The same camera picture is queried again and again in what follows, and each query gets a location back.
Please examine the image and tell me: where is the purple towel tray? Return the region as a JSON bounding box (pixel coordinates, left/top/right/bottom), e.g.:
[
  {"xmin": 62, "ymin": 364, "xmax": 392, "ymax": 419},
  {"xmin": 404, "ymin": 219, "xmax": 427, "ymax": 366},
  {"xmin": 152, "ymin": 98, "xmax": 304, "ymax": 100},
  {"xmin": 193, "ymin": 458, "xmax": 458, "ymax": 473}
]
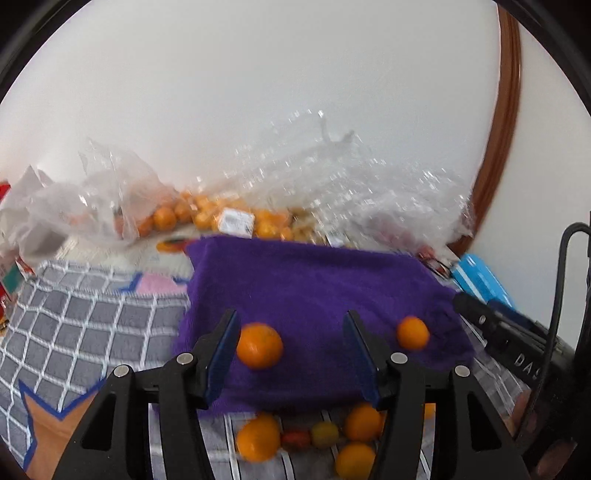
[{"xmin": 173, "ymin": 235, "xmax": 476, "ymax": 418}]

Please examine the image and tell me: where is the brown wooden frame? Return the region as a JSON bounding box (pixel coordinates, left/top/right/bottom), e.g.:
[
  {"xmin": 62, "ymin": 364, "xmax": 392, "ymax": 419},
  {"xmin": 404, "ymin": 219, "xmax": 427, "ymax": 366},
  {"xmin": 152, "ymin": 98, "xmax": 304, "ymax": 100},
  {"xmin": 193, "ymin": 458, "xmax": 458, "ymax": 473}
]
[{"xmin": 445, "ymin": 7, "xmax": 522, "ymax": 252}]

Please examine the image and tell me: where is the grey checked blanket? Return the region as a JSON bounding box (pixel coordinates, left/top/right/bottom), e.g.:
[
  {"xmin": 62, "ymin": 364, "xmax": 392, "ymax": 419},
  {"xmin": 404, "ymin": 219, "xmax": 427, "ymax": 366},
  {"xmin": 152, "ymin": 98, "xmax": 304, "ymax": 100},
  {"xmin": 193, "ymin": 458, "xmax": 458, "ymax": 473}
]
[{"xmin": 0, "ymin": 240, "xmax": 522, "ymax": 480}]

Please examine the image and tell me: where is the pack of red tomatoes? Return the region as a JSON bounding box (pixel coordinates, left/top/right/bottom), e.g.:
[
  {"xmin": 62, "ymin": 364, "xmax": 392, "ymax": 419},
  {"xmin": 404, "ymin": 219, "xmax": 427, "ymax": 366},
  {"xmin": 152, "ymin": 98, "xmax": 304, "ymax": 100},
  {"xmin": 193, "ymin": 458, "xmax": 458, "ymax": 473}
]
[{"xmin": 416, "ymin": 244, "xmax": 455, "ymax": 278}]

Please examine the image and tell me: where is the large crumpled clear plastic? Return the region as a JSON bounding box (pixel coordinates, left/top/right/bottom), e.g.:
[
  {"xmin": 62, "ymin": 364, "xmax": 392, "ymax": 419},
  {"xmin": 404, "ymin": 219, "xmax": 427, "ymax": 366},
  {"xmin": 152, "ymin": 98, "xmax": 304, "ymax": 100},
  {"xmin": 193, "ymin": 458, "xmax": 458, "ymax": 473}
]
[{"xmin": 198, "ymin": 108, "xmax": 476, "ymax": 254}]

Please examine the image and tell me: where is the white plastic bag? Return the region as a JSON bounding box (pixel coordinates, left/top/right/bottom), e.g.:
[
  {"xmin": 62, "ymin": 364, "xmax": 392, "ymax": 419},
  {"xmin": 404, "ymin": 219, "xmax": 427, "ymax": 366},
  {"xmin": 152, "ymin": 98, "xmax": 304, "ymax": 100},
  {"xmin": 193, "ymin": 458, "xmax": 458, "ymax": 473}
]
[{"xmin": 0, "ymin": 165, "xmax": 84, "ymax": 259}]

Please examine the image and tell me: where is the printed cardboard sheet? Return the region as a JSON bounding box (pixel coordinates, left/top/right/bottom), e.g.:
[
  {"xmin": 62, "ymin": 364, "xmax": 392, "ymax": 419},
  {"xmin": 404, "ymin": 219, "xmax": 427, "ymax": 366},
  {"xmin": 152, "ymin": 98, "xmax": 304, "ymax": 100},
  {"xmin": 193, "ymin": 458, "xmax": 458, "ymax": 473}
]
[{"xmin": 60, "ymin": 233, "xmax": 197, "ymax": 282}]

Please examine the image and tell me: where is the labelled bag of mandarins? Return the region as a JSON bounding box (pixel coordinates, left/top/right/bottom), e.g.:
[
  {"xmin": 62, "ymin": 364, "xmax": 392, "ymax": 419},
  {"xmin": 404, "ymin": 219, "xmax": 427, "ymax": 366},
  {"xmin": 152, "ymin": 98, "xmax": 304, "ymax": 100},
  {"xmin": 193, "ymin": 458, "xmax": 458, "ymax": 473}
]
[{"xmin": 185, "ymin": 189, "xmax": 301, "ymax": 243}]

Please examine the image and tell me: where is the black cable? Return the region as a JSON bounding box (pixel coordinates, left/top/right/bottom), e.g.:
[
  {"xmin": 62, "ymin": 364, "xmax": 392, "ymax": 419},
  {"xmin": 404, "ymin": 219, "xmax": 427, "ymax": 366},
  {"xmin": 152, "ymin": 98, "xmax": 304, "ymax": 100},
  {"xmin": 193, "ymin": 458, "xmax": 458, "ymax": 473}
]
[{"xmin": 531, "ymin": 222, "xmax": 591, "ymax": 416}]

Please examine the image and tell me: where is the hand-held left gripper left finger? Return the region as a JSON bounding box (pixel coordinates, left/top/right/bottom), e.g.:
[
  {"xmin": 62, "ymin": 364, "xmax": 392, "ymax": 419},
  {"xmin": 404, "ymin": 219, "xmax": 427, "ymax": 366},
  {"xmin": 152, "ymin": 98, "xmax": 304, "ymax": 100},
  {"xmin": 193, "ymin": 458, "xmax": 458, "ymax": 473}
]
[{"xmin": 51, "ymin": 308, "xmax": 242, "ymax": 480}]

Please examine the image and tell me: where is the smooth yellow-orange citrus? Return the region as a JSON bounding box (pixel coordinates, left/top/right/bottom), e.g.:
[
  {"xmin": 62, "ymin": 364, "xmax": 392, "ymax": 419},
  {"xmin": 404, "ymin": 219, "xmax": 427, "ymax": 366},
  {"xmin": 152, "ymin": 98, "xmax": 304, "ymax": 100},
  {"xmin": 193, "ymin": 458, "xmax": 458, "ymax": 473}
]
[{"xmin": 235, "ymin": 412, "xmax": 282, "ymax": 463}]

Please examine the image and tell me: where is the clear bag of mandarins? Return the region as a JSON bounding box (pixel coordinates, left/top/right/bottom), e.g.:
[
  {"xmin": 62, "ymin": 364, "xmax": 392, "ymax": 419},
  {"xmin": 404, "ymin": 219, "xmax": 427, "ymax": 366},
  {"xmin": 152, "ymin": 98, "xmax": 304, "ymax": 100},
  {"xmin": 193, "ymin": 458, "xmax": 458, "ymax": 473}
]
[{"xmin": 76, "ymin": 137, "xmax": 185, "ymax": 243}]

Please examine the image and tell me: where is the person's right hand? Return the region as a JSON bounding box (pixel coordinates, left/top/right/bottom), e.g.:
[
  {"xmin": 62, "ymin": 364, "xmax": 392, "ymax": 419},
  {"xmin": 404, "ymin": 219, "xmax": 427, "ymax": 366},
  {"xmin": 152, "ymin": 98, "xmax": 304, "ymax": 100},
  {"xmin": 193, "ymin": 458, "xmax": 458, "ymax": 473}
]
[{"xmin": 505, "ymin": 388, "xmax": 536, "ymax": 439}]

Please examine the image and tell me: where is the mandarin orange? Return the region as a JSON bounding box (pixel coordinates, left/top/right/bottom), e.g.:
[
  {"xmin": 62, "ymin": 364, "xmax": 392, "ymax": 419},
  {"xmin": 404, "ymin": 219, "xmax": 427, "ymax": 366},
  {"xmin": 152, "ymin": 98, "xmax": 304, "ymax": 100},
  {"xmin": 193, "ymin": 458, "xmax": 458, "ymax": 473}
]
[
  {"xmin": 236, "ymin": 322, "xmax": 284, "ymax": 370},
  {"xmin": 396, "ymin": 316, "xmax": 430, "ymax": 350}
]

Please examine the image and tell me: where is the yellow-green round fruit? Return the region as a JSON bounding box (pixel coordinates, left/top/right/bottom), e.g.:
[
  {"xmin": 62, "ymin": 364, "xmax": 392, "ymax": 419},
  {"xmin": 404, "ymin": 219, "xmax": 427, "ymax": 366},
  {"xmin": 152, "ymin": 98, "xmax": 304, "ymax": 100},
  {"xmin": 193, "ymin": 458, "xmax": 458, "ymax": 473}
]
[{"xmin": 310, "ymin": 421, "xmax": 341, "ymax": 449}]

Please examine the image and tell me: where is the blue tissue pack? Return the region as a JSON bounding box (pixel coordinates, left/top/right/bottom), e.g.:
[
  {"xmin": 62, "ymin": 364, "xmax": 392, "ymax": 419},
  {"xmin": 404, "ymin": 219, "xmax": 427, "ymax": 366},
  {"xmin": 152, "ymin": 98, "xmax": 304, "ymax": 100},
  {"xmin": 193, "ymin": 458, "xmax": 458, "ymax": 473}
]
[{"xmin": 450, "ymin": 253, "xmax": 515, "ymax": 310}]

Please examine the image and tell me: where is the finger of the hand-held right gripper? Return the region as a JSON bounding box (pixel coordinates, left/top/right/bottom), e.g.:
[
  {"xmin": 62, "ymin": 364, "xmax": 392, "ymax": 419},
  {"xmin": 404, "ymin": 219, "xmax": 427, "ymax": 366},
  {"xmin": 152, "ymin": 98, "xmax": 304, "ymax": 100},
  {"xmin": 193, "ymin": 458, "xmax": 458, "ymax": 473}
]
[
  {"xmin": 488, "ymin": 298, "xmax": 550, "ymax": 340},
  {"xmin": 451, "ymin": 292, "xmax": 511, "ymax": 358}
]

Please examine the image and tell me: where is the small red persimmon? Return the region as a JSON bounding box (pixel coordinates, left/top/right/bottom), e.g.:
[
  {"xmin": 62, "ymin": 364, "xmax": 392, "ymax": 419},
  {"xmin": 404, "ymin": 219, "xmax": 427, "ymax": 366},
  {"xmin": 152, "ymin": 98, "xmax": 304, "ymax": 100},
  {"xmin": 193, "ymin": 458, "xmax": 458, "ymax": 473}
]
[{"xmin": 281, "ymin": 429, "xmax": 311, "ymax": 453}]

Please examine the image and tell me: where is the printed plastic bag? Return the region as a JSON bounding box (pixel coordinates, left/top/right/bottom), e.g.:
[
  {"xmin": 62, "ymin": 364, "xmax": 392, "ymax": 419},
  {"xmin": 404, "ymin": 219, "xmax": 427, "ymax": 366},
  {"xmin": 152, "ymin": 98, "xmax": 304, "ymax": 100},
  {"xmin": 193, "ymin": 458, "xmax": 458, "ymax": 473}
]
[{"xmin": 0, "ymin": 258, "xmax": 38, "ymax": 305}]

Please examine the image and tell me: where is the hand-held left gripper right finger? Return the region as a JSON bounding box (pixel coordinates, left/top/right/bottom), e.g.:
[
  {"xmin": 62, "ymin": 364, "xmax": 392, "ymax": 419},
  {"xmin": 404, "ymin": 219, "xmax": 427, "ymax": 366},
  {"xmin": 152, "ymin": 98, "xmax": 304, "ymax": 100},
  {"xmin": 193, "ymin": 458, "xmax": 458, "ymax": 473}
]
[{"xmin": 342, "ymin": 310, "xmax": 532, "ymax": 480}]

